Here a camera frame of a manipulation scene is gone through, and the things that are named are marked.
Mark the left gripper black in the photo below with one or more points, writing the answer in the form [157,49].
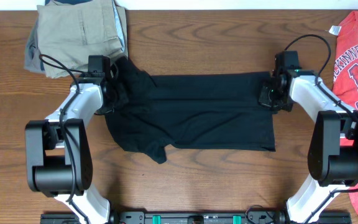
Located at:
[117,97]

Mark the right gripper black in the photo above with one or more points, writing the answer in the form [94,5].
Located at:
[268,97]

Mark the black t-shirt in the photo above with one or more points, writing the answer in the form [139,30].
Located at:
[188,112]

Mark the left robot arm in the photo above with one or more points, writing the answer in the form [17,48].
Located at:
[58,157]

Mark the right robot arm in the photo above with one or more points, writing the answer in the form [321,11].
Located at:
[333,152]

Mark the folded khaki trousers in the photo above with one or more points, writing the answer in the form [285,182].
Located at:
[70,33]

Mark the red printed t-shirt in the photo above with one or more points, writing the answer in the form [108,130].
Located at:
[345,80]

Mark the folded grey garment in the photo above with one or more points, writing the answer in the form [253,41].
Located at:
[32,62]

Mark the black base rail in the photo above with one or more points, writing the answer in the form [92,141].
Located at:
[252,216]

